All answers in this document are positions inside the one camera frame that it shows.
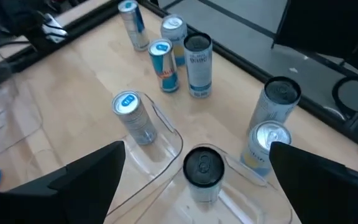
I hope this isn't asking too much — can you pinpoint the black folding divider panel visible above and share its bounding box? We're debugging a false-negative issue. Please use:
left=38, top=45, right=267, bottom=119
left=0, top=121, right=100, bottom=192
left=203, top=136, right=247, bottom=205
left=273, top=0, right=358, bottom=78

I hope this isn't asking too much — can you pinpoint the silver can blue label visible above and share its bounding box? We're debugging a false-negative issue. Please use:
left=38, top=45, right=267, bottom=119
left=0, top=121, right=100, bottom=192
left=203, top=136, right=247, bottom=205
left=160, top=14, right=188, bottom=67

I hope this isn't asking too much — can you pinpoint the coiled black cable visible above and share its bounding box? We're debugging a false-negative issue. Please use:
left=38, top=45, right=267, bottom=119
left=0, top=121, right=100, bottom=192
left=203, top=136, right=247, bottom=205
left=331, top=75, right=358, bottom=133

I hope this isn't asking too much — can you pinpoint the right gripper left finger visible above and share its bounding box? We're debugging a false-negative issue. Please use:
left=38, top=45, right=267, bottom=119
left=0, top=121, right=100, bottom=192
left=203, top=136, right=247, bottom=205
left=0, top=140, right=126, bottom=224

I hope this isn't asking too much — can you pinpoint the silver blue Red Bull can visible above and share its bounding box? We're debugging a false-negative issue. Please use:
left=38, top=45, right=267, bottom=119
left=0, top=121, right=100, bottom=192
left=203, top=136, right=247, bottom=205
left=111, top=90, right=158, bottom=146
left=147, top=38, right=180, bottom=93
left=117, top=0, right=150, bottom=52

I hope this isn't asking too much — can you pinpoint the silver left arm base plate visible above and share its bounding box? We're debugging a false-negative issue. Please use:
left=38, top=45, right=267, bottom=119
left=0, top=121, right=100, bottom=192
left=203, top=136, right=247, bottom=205
left=41, top=13, right=69, bottom=44

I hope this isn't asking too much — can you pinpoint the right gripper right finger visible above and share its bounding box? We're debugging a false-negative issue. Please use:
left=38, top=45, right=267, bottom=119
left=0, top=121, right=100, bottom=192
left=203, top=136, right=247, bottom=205
left=268, top=141, right=358, bottom=224

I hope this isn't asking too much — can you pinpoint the clear plastic bin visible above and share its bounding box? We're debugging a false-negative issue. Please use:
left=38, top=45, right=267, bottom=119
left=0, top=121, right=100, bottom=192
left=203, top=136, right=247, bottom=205
left=135, top=142, right=293, bottom=224
left=104, top=90, right=185, bottom=218
left=0, top=76, right=45, bottom=158

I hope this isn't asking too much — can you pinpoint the white Celsius can black lid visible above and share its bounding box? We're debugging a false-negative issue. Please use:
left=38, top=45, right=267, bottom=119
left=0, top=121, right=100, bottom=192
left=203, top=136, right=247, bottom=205
left=247, top=76, right=302, bottom=134
left=182, top=146, right=226, bottom=205
left=183, top=32, right=213, bottom=99

